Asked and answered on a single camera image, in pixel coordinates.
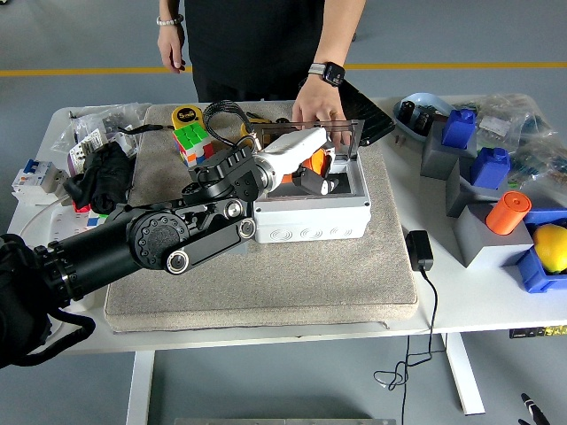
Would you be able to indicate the wristwatch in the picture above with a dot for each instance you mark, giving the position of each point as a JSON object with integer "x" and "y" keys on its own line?
{"x": 332, "y": 74}

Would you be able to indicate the black power adapter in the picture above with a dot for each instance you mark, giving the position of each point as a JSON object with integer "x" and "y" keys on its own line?
{"x": 419, "y": 250}

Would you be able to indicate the grey-brown mat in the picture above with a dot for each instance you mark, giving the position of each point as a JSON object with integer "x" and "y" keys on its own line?
{"x": 266, "y": 283}

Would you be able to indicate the person's left forearm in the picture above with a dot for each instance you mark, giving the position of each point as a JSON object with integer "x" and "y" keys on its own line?
{"x": 339, "y": 35}

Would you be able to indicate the white blue circuit breaker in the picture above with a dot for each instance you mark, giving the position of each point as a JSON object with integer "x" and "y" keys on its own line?
{"x": 35, "y": 177}

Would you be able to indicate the black boxy part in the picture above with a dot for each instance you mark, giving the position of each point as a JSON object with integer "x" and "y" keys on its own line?
{"x": 425, "y": 119}

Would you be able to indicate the person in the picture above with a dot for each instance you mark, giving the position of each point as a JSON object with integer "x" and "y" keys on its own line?
{"x": 252, "y": 44}

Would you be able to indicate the black plastic case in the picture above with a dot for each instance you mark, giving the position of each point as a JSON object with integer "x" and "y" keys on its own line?
{"x": 372, "y": 119}

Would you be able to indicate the black cloth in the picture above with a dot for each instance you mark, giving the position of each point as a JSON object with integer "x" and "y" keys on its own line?
{"x": 106, "y": 177}

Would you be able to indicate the white junction box body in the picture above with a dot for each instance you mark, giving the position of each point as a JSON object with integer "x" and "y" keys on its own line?
{"x": 310, "y": 221}

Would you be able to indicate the white table leg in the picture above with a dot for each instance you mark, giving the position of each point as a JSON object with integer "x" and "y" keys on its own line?
{"x": 465, "y": 376}
{"x": 141, "y": 389}

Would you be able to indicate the black capacitor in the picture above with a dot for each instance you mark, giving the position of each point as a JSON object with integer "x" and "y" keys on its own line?
{"x": 281, "y": 120}

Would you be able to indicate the white power strip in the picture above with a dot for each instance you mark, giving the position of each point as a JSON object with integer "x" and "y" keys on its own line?
{"x": 66, "y": 226}

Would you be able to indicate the blue storage bin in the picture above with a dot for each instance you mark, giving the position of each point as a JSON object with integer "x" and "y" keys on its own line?
{"x": 533, "y": 274}

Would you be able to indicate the clear bag of components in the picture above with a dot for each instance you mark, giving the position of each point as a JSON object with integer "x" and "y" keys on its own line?
{"x": 542, "y": 161}
{"x": 509, "y": 117}

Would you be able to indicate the white terminal block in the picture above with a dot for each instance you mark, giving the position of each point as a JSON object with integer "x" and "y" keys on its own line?
{"x": 88, "y": 144}

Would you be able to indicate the person's right forearm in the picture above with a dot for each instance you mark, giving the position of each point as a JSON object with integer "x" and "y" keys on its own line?
{"x": 170, "y": 8}

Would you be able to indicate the grey block holder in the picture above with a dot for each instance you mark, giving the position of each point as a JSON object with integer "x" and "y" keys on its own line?
{"x": 483, "y": 248}
{"x": 456, "y": 195}
{"x": 436, "y": 159}

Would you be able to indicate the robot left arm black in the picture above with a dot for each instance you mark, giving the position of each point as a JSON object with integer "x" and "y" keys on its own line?
{"x": 111, "y": 243}

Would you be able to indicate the yellow lemon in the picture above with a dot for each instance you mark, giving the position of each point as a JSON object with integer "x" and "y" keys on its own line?
{"x": 551, "y": 248}

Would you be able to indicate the light blue bowl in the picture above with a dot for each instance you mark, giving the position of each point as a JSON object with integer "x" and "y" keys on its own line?
{"x": 423, "y": 99}

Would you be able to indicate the black cylinder part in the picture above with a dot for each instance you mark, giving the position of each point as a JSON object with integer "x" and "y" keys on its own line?
{"x": 407, "y": 110}

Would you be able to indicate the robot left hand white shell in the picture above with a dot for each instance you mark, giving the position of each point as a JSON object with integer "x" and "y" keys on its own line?
{"x": 297, "y": 144}

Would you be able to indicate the robot right hand black fingers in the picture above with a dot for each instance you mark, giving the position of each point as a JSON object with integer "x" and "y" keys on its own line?
{"x": 533, "y": 411}

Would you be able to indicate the person's left hand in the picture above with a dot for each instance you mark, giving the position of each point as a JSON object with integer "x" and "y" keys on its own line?
{"x": 319, "y": 104}

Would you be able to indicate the orange cylinder battery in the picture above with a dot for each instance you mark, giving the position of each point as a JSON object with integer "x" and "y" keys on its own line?
{"x": 507, "y": 214}
{"x": 317, "y": 162}

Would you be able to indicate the person's right hand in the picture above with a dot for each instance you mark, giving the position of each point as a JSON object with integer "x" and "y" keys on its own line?
{"x": 170, "y": 44}

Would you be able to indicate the blue bottle-shaped battery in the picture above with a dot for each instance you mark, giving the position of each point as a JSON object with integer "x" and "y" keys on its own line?
{"x": 458, "y": 130}
{"x": 489, "y": 170}

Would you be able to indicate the table control panel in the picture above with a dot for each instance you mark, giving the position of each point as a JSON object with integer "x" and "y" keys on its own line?
{"x": 538, "y": 332}

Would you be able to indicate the yellow tape measure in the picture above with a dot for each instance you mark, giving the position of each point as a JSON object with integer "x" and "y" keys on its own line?
{"x": 245, "y": 132}
{"x": 186, "y": 116}

